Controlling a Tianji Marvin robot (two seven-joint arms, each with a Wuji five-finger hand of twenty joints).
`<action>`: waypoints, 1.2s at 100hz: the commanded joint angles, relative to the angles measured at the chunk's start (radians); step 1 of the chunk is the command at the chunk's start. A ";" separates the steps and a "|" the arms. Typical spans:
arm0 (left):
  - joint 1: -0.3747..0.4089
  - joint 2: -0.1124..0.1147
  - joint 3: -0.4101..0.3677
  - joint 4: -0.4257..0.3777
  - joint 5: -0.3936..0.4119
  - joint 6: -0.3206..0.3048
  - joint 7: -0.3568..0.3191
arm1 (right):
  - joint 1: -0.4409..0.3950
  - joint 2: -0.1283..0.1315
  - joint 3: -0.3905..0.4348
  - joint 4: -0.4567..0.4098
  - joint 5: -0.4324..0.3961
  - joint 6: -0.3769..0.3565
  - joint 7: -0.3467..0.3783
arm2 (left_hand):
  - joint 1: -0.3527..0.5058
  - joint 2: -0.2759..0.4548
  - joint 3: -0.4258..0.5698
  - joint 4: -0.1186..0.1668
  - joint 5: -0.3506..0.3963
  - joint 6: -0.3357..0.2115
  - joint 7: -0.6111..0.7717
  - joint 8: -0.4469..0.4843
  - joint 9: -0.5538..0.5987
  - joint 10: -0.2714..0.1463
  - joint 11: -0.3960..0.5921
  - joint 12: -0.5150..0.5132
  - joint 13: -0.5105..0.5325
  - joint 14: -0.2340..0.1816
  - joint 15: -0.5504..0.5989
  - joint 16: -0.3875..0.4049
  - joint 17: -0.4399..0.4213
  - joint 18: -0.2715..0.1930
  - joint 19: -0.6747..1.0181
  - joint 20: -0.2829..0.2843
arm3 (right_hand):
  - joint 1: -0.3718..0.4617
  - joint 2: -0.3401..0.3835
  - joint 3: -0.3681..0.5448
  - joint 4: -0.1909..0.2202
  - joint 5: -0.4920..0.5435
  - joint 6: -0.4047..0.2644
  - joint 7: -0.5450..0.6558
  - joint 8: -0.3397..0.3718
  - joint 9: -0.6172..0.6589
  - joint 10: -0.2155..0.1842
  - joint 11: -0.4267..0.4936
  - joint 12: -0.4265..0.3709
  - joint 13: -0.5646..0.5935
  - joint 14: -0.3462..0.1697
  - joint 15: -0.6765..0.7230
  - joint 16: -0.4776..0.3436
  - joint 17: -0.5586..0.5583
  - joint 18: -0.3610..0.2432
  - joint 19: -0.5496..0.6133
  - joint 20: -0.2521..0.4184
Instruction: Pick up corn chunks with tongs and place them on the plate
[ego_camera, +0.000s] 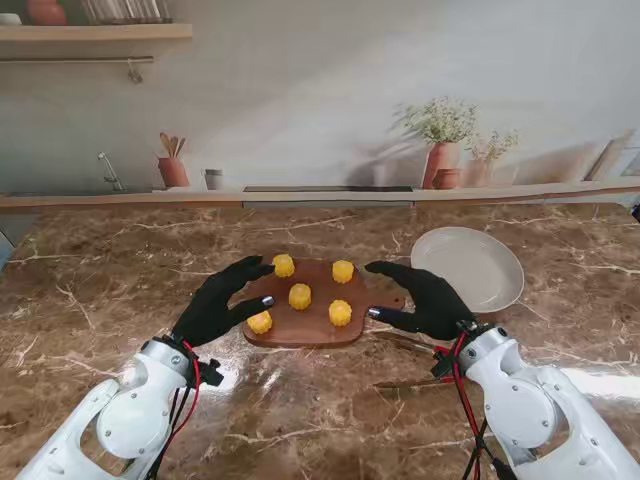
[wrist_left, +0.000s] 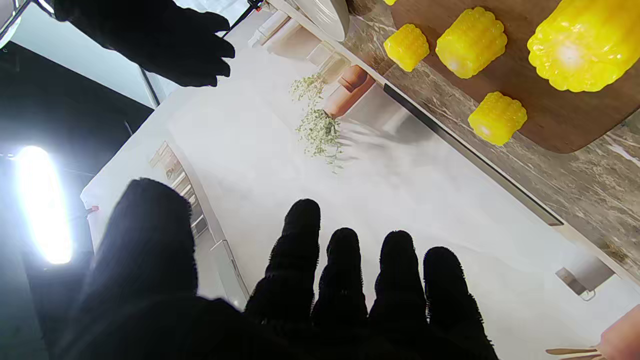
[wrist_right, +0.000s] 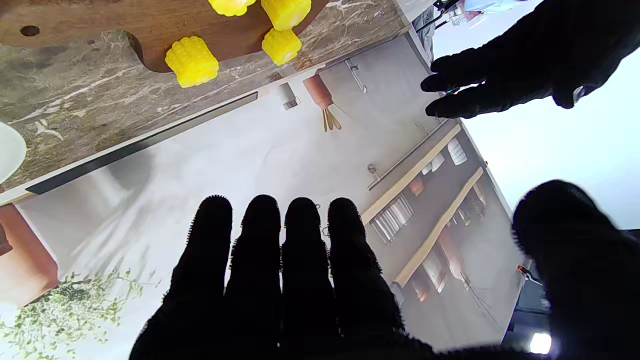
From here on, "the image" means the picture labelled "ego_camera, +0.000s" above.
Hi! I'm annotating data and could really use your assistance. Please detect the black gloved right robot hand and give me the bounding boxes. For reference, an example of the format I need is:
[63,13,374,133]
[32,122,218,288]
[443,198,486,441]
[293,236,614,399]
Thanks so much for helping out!
[364,260,476,340]

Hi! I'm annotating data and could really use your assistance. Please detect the left arm red black cables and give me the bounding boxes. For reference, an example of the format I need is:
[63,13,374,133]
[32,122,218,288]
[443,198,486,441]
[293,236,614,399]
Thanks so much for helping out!
[142,339,204,480]

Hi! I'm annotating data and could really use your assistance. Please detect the right wrist black connector block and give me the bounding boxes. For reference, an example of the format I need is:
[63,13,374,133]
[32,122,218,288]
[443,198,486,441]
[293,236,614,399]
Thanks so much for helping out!
[430,349,454,381]

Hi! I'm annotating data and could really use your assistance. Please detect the right arm red black cables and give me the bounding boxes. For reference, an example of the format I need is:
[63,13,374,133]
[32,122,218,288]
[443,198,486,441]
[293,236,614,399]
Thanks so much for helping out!
[447,332,516,480]

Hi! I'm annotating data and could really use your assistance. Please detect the beige round plate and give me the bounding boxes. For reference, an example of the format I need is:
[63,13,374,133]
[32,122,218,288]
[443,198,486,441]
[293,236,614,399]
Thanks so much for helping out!
[409,226,526,315]

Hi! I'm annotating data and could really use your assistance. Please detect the arm red black cables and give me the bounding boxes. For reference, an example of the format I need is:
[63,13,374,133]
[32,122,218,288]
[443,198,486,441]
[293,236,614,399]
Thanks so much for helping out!
[142,339,204,480]
[447,332,516,480]

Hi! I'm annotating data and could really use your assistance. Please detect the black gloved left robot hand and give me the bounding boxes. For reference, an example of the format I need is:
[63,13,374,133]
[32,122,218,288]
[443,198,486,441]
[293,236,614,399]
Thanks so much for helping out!
[172,255,277,348]

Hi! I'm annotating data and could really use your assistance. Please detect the printed kitchen backdrop banner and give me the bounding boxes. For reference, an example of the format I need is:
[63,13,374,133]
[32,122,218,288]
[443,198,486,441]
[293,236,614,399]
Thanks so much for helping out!
[0,0,640,216]

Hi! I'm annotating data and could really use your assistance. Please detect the left wrist black connector block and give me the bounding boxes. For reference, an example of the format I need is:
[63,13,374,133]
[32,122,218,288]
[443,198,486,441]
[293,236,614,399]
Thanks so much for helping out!
[199,358,224,387]

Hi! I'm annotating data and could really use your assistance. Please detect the metal tongs with red handles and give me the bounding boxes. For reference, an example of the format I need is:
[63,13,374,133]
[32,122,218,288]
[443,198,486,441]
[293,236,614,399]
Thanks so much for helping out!
[372,332,451,390]

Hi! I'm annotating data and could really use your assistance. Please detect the wrist black connector block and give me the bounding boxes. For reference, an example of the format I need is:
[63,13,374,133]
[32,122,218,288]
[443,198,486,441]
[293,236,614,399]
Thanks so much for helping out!
[430,349,454,381]
[199,358,224,387]

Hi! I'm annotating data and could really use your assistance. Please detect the brown wooden cutting board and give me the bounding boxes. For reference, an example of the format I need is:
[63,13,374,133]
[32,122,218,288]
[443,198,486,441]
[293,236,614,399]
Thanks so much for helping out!
[242,258,407,350]

